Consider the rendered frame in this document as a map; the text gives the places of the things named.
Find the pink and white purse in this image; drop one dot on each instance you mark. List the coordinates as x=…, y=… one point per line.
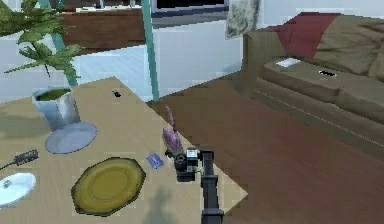
x=172, y=136

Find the grey round plate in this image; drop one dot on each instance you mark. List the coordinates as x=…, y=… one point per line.
x=71, y=137

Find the brown sofa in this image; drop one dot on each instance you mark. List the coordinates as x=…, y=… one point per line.
x=320, y=80

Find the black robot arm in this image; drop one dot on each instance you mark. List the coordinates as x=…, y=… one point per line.
x=209, y=186

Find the grey metal plant pot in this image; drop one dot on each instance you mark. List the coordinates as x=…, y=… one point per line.
x=57, y=108

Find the television set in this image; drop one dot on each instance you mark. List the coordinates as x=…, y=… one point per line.
x=189, y=6

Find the brown wooden cabinet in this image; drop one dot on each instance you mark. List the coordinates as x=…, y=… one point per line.
x=103, y=28

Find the olive green round plate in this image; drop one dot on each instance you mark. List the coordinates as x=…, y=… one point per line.
x=108, y=186

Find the black and white remote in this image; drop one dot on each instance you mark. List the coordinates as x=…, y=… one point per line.
x=327, y=73

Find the blue and red card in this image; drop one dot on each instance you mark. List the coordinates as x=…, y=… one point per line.
x=155, y=161

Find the red blanket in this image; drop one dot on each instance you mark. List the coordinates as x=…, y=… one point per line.
x=305, y=33

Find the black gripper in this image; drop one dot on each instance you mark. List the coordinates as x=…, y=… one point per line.
x=181, y=163

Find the green house plant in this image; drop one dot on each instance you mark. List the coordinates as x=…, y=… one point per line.
x=40, y=40

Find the teal floor lamp pole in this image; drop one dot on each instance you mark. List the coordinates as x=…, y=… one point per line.
x=150, y=50

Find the white bowl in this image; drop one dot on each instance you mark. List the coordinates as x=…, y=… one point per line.
x=15, y=188

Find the white flat book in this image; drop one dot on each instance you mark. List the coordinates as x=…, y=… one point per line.
x=288, y=62

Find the small black object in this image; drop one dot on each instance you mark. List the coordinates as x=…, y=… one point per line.
x=116, y=93

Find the wooden table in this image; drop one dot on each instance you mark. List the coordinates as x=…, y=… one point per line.
x=126, y=133

